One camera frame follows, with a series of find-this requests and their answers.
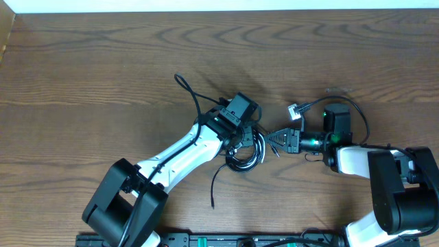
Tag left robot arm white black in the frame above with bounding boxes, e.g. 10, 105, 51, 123
82, 93, 261, 246

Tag black usb cable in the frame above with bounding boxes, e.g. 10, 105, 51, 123
209, 128, 281, 209

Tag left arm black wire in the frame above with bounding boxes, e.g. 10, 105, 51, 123
118, 73, 227, 247

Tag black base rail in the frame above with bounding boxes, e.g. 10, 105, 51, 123
75, 232, 421, 247

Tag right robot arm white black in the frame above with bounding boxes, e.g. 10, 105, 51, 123
265, 104, 438, 246

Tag white usb cable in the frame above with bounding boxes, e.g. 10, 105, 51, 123
253, 135, 267, 165

